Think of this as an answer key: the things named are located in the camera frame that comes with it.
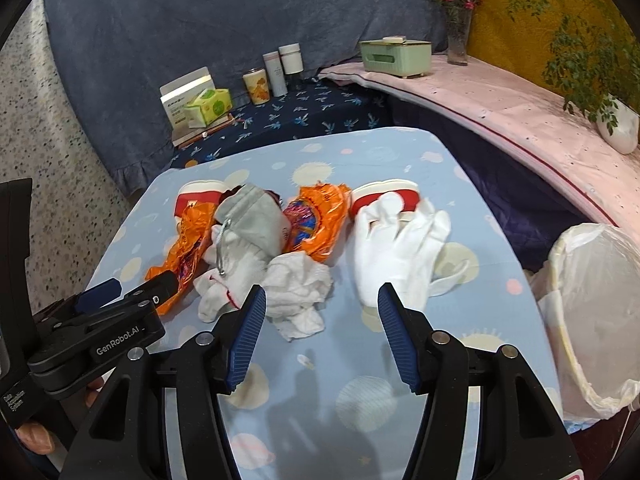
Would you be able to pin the white lidded jar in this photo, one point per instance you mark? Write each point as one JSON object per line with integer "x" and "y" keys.
{"x": 291, "y": 59}

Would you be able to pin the orange pencil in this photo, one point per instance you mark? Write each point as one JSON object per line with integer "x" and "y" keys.
{"x": 195, "y": 135}

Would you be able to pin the pink bed sheet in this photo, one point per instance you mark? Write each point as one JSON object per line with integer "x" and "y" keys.
{"x": 526, "y": 122}

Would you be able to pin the potted green plant white pot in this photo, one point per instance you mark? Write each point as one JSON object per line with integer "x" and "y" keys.
{"x": 593, "y": 64}

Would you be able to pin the yellow patterned can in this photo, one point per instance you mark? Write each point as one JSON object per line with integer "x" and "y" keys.
{"x": 257, "y": 86}

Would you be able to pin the blue grey blanket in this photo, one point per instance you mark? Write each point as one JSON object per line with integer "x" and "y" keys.
{"x": 113, "y": 56}

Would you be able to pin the white glove pair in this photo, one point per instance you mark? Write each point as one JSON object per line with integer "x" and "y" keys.
{"x": 390, "y": 247}

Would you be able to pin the orange snack wrapper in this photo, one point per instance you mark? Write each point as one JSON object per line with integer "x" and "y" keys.
{"x": 194, "y": 237}
{"x": 317, "y": 215}

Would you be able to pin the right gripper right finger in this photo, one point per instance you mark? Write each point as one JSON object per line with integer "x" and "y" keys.
{"x": 520, "y": 433}

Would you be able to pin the mustard yellow curtain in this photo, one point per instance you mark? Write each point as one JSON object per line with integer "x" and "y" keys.
{"x": 520, "y": 46}

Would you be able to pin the mint green tissue box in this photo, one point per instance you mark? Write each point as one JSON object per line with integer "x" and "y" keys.
{"x": 397, "y": 56}

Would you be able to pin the red white paper cup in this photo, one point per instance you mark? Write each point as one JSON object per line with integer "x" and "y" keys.
{"x": 199, "y": 191}
{"x": 368, "y": 193}

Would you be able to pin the white sock red trim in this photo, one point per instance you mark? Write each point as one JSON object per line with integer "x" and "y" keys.
{"x": 235, "y": 266}

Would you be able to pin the grey drawstring pouch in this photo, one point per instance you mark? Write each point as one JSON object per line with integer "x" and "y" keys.
{"x": 255, "y": 216}

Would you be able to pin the green tissue pack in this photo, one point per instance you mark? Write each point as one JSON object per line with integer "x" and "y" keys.
{"x": 207, "y": 107}

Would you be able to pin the glass vase red flowers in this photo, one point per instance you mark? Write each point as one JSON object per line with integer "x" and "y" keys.
{"x": 458, "y": 17}

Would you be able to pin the white slim bottle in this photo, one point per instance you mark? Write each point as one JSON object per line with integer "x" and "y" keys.
{"x": 275, "y": 73}

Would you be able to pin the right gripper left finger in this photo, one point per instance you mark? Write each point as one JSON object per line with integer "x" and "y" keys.
{"x": 124, "y": 435}

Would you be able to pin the white lined trash bin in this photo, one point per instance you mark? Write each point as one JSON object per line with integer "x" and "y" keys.
{"x": 587, "y": 293}

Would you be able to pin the person's hand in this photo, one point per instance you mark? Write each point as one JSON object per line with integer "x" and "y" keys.
{"x": 38, "y": 439}

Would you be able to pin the white open cardboard box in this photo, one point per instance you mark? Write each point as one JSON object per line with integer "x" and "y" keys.
{"x": 177, "y": 93}

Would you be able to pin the dark blue floral cloth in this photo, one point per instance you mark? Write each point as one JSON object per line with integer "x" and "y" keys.
{"x": 320, "y": 108}

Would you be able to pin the white tissue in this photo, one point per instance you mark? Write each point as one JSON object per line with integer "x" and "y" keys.
{"x": 295, "y": 284}

